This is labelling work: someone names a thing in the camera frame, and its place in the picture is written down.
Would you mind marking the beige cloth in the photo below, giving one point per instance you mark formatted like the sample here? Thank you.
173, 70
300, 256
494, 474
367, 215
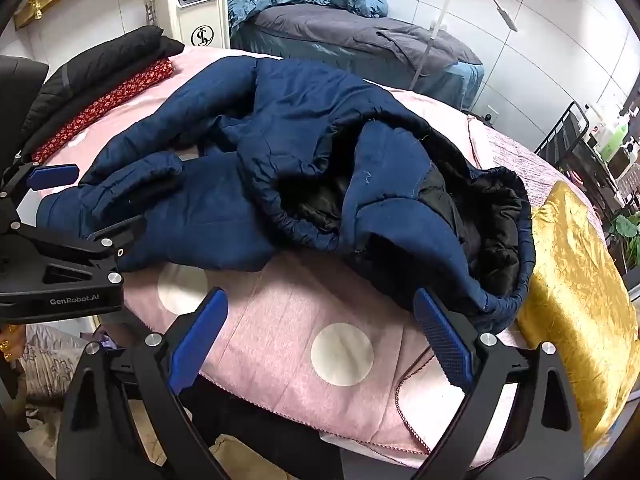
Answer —
240, 457

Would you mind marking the black padded jacket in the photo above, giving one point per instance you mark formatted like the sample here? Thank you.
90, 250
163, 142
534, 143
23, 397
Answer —
105, 60

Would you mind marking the grey bed sheet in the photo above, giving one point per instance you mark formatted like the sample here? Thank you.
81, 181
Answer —
325, 30

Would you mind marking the dark cloth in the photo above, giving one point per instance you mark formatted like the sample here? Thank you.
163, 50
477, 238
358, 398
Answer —
290, 450

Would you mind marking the red floral cloth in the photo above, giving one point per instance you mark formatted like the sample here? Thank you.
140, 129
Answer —
115, 95

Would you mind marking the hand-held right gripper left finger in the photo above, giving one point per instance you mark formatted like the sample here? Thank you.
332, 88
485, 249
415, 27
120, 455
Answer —
199, 341

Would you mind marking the dark grey folded garment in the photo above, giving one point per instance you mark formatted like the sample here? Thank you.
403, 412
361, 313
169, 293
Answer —
350, 65

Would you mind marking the navy blue padded jacket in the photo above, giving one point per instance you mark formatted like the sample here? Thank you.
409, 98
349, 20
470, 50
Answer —
300, 125

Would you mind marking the grey patterned cloth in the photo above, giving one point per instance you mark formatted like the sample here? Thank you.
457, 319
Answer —
50, 355

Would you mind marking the black trolley rack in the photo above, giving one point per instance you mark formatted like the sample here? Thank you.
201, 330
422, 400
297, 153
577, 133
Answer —
565, 130

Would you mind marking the green bottle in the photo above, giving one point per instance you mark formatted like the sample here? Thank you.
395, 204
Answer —
612, 137

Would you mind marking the pink dotted blanket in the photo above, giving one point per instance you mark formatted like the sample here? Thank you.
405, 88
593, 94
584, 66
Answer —
280, 320

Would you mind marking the green potted plant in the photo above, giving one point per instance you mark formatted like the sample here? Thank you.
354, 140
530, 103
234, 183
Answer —
625, 227

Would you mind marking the beige box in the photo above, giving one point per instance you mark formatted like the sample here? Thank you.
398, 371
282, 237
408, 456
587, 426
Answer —
200, 15

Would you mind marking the white floor lamp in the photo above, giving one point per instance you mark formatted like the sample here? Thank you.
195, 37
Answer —
506, 12

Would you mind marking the white bottle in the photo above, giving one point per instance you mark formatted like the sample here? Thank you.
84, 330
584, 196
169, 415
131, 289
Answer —
595, 116

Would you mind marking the white wall socket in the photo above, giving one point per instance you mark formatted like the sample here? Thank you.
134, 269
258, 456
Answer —
492, 112

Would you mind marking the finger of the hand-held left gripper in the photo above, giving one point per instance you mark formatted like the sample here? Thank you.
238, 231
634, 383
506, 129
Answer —
107, 240
50, 176

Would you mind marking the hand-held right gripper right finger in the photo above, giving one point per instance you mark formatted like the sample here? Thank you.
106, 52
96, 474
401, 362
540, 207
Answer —
444, 344

